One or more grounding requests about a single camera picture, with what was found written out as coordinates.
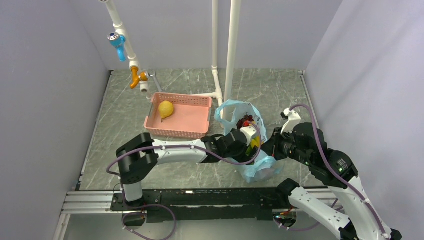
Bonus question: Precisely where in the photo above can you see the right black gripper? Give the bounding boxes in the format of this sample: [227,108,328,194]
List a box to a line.
[259,125,312,165]

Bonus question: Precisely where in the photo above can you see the light blue plastic bag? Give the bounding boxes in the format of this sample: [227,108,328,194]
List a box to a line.
[214,100,284,184]

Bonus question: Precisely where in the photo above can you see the yellow fake pear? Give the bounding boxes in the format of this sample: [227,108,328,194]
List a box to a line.
[157,100,174,120]

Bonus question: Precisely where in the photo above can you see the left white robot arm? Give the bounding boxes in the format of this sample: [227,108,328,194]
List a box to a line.
[116,126,262,210]

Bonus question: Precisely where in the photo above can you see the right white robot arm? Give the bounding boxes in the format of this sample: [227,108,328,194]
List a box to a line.
[262,122,403,240]

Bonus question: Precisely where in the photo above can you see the yellow fake banana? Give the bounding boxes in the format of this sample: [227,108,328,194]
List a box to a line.
[249,136,262,149]

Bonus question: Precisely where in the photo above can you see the dark fake grapes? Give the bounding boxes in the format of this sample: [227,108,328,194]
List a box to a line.
[236,114,255,130]

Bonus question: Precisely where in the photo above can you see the pink plastic basket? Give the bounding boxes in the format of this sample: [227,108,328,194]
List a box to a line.
[144,92,212,139]

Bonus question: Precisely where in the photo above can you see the silver wrench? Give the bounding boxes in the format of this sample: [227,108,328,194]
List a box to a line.
[148,70,163,92]

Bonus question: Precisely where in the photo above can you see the orange plastic faucet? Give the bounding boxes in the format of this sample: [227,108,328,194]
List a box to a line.
[129,66,149,89]

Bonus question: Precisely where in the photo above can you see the blue plastic faucet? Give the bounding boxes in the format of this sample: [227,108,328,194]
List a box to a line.
[107,32,126,62]

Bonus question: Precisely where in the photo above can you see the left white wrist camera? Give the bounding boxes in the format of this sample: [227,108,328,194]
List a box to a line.
[239,123,262,146]

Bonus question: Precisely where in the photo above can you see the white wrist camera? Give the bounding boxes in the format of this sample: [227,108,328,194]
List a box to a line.
[239,123,262,146]
[280,108,302,135]

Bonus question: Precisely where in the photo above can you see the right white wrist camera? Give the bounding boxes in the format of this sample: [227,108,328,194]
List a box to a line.
[280,108,302,135]

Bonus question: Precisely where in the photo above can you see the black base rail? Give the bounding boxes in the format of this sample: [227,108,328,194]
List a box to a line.
[110,187,290,223]

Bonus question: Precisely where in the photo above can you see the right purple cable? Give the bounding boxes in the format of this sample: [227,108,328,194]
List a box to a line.
[273,103,393,240]

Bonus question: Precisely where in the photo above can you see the white pvc pipe frame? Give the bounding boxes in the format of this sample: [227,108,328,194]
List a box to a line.
[99,0,242,122]

